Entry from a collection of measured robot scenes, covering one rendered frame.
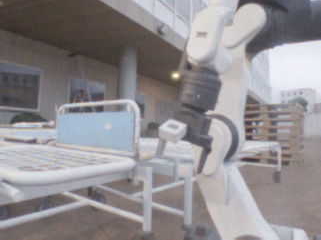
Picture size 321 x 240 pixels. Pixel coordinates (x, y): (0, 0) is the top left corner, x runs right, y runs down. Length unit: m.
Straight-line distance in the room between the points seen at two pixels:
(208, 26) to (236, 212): 0.49
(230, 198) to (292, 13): 0.53
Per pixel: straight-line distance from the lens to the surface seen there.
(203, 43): 0.47
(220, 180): 0.64
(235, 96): 0.66
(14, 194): 0.66
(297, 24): 0.70
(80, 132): 1.41
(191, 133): 0.48
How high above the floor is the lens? 0.63
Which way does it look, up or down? 5 degrees up
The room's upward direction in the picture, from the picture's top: 1 degrees clockwise
